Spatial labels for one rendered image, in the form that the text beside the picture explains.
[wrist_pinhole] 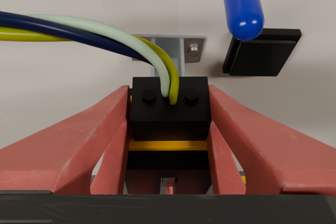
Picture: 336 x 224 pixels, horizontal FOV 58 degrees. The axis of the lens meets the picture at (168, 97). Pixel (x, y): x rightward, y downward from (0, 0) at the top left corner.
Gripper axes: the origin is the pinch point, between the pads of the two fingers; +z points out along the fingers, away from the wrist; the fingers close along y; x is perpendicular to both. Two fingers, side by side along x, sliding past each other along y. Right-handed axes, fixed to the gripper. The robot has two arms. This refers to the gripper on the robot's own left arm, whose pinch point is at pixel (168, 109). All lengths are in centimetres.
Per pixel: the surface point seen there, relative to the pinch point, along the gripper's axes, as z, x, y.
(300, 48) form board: 8.3, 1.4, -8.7
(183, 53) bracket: 6.5, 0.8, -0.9
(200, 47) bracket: 7.8, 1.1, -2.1
